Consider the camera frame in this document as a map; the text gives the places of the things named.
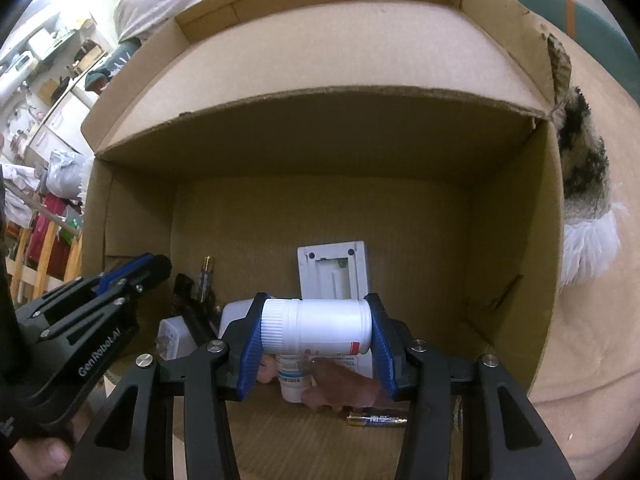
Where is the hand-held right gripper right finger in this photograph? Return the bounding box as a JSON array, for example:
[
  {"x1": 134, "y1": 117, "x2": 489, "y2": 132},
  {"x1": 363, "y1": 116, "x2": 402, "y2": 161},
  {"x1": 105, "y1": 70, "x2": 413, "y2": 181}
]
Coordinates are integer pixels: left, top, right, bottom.
[{"x1": 366, "y1": 293, "x2": 576, "y2": 480}]

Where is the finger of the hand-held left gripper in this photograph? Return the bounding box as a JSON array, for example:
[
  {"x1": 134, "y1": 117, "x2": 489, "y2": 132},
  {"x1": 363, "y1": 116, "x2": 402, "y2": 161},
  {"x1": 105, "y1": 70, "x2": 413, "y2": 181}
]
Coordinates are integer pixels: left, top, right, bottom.
[
  {"x1": 106, "y1": 255, "x2": 174, "y2": 312},
  {"x1": 95, "y1": 253, "x2": 157, "y2": 295}
]

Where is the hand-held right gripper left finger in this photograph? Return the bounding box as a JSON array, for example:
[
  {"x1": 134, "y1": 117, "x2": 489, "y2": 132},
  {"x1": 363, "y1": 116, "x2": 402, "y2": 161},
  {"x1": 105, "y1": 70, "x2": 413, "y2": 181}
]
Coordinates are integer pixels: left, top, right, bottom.
[{"x1": 62, "y1": 293, "x2": 269, "y2": 480}]

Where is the pink keychain toy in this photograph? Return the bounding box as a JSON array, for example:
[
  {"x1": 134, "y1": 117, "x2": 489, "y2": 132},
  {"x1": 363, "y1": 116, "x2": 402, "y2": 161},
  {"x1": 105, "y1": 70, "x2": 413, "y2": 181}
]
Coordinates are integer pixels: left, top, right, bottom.
[{"x1": 257, "y1": 355, "x2": 278, "y2": 385}]

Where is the small white box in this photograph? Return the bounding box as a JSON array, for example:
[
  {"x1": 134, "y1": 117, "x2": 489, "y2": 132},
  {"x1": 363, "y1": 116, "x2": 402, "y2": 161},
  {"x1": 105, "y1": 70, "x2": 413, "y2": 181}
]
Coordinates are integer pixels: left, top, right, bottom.
[{"x1": 218, "y1": 299, "x2": 256, "y2": 338}]

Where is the small white pill bottle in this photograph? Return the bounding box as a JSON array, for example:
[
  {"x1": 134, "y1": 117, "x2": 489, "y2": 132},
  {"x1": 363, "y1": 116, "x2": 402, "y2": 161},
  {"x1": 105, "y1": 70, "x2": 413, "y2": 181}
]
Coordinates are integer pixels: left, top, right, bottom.
[{"x1": 276, "y1": 352, "x2": 321, "y2": 403}]

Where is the black plastic clip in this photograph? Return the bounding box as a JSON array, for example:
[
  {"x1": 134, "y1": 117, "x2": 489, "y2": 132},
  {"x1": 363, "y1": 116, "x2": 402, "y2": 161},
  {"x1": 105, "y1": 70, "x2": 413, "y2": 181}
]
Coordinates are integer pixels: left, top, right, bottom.
[{"x1": 172, "y1": 273, "x2": 223, "y2": 346}]

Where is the blue and gold battery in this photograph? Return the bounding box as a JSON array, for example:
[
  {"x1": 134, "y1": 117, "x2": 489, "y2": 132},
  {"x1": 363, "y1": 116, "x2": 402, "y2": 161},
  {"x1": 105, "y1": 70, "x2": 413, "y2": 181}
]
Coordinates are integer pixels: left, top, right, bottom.
[{"x1": 346, "y1": 412, "x2": 408, "y2": 427}]

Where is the white charger plug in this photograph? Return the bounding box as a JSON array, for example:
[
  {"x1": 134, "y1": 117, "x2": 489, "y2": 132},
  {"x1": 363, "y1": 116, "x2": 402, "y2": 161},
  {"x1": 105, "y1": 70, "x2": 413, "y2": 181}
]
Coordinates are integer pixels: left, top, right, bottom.
[{"x1": 157, "y1": 316, "x2": 198, "y2": 361}]

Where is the large white plastic bottle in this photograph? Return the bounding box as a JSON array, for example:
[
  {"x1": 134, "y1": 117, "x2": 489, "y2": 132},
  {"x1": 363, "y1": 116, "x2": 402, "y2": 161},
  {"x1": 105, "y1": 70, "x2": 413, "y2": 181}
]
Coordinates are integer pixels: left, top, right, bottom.
[{"x1": 261, "y1": 298, "x2": 373, "y2": 356}]

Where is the white remote control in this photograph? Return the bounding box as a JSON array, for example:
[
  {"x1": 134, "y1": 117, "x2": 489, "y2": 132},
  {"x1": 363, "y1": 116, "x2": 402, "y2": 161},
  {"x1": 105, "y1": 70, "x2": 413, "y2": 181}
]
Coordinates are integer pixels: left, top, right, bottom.
[{"x1": 297, "y1": 241, "x2": 373, "y2": 378}]

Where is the cardboard box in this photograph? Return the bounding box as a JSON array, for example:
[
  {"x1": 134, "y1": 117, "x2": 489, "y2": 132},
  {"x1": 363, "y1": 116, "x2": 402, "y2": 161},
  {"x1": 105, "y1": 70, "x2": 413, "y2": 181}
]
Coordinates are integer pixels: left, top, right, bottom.
[{"x1": 80, "y1": 0, "x2": 573, "y2": 480}]

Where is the person's left hand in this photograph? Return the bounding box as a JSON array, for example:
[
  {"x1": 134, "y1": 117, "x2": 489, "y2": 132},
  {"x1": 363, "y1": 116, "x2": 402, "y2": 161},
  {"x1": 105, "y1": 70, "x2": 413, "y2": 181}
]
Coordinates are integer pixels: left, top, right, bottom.
[{"x1": 10, "y1": 405, "x2": 96, "y2": 480}]

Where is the wooden chair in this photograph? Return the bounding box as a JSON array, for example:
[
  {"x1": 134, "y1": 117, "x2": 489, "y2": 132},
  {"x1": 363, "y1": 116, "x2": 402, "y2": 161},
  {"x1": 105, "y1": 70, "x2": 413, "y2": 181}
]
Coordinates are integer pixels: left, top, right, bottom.
[{"x1": 7, "y1": 210, "x2": 86, "y2": 301}]

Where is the red bag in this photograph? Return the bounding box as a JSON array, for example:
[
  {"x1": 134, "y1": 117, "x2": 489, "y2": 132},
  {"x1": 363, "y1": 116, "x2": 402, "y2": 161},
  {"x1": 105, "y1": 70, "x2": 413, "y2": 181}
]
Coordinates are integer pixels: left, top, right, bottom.
[{"x1": 27, "y1": 195, "x2": 68, "y2": 263}]

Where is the grey plastic bag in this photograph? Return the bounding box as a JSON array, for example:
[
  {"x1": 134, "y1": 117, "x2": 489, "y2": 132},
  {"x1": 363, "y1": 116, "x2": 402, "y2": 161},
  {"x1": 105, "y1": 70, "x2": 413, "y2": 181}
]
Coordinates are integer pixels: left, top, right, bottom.
[{"x1": 42, "y1": 149, "x2": 96, "y2": 201}]

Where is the white kitchen counter cabinet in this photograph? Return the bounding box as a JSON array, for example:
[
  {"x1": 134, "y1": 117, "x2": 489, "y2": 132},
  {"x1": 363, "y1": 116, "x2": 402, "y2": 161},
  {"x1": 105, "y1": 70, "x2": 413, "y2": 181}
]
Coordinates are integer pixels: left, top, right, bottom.
[{"x1": 30, "y1": 80, "x2": 96, "y2": 156}]

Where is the teal pillow with orange stripe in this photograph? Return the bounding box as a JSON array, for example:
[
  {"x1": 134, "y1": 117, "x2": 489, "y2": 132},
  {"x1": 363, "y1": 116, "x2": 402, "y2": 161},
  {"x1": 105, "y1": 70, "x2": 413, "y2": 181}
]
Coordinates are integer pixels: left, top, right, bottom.
[
  {"x1": 84, "y1": 37, "x2": 141, "y2": 93},
  {"x1": 512, "y1": 0, "x2": 626, "y2": 68}
]

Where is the fluffy leopard print blanket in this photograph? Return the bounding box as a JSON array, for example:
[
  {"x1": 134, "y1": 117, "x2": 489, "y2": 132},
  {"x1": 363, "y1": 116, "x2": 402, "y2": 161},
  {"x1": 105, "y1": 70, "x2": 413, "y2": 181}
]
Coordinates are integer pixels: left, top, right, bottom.
[{"x1": 547, "y1": 32, "x2": 631, "y2": 288}]

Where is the white duvet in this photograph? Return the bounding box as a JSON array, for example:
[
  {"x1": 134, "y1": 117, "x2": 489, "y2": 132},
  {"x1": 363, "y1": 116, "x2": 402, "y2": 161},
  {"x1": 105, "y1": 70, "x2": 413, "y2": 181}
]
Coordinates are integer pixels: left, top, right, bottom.
[{"x1": 114, "y1": 0, "x2": 301, "y2": 43}]

